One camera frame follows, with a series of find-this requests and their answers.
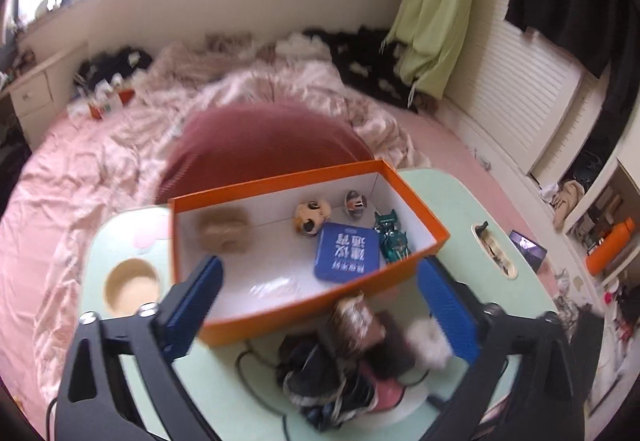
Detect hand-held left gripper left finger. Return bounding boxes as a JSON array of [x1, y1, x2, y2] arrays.
[[54, 255, 224, 441]]

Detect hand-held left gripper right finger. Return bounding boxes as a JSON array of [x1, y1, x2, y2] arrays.
[[416, 257, 586, 441]]

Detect white fur pompom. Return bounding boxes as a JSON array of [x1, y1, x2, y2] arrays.
[[404, 316, 453, 369]]

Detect beige fuzzy plush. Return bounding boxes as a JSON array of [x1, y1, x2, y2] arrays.
[[197, 208, 251, 253]]

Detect green toy car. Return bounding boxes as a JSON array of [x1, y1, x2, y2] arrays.
[[372, 209, 416, 264]]

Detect orange cardboard box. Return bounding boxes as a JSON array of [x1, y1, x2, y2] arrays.
[[168, 159, 451, 348]]

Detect black lace cloth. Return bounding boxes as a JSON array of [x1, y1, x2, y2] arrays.
[[275, 336, 381, 432]]

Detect shiny silver metal ornament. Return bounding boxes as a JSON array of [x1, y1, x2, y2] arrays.
[[343, 190, 371, 219]]

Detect cream doll figure keychain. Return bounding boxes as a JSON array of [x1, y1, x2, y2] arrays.
[[292, 198, 335, 237]]

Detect green cartoon desktop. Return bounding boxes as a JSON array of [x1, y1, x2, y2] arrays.
[[80, 166, 561, 441]]

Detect dark crumpled scraps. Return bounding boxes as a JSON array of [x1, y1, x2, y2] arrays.
[[475, 221, 513, 274]]

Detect dark flat device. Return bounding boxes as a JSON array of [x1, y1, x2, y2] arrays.
[[510, 230, 548, 274]]

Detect beige cloth bundle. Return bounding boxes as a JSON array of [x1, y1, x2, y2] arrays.
[[552, 181, 586, 229]]

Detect pink floral bedsheet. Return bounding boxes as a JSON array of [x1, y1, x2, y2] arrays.
[[0, 106, 591, 427]]

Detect orange bottle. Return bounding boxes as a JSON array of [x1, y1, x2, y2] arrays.
[[586, 218, 635, 276]]

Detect red pillow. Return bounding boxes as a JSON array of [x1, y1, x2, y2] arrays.
[[155, 103, 376, 206]]

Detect white open shelf unit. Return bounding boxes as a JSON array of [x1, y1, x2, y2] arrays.
[[565, 156, 640, 292]]

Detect orange white packet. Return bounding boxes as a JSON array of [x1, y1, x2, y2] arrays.
[[87, 88, 136, 120]]

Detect white slatted panel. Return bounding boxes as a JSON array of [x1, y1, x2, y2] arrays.
[[445, 16, 586, 176]]

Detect pink crumpled quilt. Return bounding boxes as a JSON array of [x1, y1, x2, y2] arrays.
[[132, 38, 431, 169]]

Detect black white clothes pile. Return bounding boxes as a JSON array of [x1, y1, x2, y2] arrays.
[[300, 26, 421, 114]]

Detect black striped clothes pile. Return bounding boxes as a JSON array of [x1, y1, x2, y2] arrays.
[[77, 48, 153, 86]]

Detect white nightstand with drawers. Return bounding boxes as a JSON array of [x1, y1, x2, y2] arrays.
[[0, 41, 88, 146]]

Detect light green hanging garment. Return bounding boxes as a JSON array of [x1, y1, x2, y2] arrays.
[[387, 0, 493, 102]]

